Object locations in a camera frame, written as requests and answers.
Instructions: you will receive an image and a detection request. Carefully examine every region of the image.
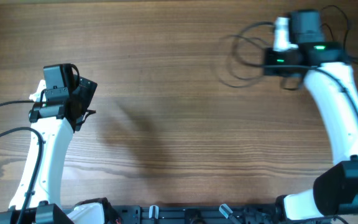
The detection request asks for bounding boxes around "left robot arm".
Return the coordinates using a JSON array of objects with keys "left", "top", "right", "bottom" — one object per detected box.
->
[{"left": 0, "top": 63, "right": 98, "bottom": 223}]

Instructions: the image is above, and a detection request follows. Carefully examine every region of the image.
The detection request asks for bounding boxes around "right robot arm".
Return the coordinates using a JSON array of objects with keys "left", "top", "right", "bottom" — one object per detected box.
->
[{"left": 264, "top": 10, "right": 358, "bottom": 221}]

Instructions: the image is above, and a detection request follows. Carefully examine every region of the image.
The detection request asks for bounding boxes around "right camera cable black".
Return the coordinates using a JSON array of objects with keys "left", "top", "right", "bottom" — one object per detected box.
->
[{"left": 232, "top": 18, "right": 358, "bottom": 164}]

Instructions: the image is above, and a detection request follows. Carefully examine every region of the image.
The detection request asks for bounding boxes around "camera cable black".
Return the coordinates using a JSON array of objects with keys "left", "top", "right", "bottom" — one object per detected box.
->
[
  {"left": 232, "top": 18, "right": 358, "bottom": 164},
  {"left": 0, "top": 103, "right": 32, "bottom": 212}
]

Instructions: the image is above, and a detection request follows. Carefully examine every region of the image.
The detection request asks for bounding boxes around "left camera cable black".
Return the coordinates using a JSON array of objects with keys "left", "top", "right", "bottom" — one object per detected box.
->
[{"left": 0, "top": 103, "right": 32, "bottom": 212}]

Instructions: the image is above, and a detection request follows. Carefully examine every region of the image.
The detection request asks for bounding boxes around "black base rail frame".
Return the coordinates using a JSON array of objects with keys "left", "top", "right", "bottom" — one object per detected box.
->
[{"left": 112, "top": 205, "right": 274, "bottom": 224}]

